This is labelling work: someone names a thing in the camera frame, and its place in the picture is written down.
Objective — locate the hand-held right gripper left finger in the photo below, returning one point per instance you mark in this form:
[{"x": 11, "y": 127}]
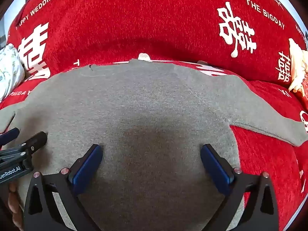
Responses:
[{"x": 87, "y": 166}]

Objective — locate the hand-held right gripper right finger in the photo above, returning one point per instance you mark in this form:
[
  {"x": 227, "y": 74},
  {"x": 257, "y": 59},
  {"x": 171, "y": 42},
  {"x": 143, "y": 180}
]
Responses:
[{"x": 216, "y": 170}]

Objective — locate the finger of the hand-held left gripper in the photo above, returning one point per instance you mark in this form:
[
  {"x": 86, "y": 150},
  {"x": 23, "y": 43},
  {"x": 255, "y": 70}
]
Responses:
[
  {"x": 8, "y": 136},
  {"x": 36, "y": 139}
]

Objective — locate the grey knit sweater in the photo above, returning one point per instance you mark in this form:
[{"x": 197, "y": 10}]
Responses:
[{"x": 154, "y": 101}]

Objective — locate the person's left hand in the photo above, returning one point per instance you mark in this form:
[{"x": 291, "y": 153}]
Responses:
[{"x": 15, "y": 202}]

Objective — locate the white floral cloth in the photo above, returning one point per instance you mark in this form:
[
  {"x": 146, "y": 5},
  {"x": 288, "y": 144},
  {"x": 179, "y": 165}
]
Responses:
[{"x": 9, "y": 69}]

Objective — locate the red patterned cushion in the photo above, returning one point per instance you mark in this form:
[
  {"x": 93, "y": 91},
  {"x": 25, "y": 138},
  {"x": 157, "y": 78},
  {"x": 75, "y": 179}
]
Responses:
[{"x": 304, "y": 89}]

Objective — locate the red printed blanket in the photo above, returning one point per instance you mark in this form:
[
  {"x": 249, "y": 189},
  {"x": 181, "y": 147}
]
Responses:
[{"x": 144, "y": 16}]

